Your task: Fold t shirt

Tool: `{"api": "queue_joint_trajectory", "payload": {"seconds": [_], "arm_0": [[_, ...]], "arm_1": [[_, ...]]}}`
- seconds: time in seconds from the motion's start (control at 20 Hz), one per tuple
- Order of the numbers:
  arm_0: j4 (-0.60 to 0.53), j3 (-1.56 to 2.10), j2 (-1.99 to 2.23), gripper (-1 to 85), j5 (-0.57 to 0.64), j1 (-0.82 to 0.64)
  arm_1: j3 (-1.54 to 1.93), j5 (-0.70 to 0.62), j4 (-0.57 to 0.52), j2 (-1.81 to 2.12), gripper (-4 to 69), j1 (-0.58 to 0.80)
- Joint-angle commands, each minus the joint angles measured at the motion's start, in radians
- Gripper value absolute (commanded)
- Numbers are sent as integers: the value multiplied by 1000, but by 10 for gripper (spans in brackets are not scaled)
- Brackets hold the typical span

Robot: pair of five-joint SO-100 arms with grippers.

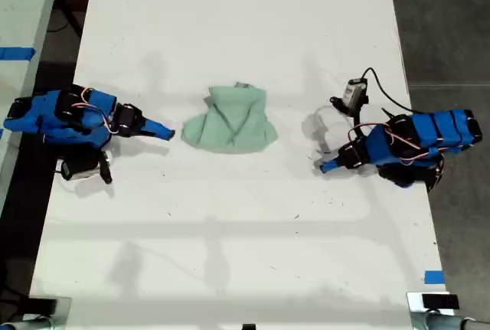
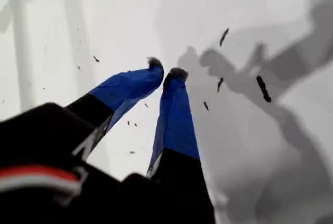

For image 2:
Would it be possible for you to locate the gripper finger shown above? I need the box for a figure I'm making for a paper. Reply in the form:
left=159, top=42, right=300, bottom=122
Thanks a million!
left=145, top=67, right=217, bottom=224
left=63, top=56, right=165, bottom=161

